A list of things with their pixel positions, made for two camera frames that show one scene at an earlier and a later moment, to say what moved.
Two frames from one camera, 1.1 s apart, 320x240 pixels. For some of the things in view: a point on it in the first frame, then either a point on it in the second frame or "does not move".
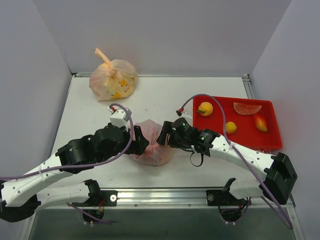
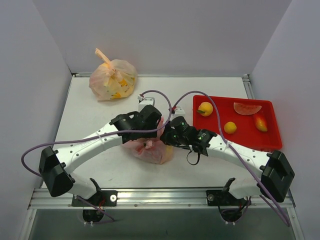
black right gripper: x=164 y=135 does not move
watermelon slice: x=246 y=110 does not move
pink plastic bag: x=155 y=154 does not move
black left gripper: x=138 y=143 -> x=155 y=127
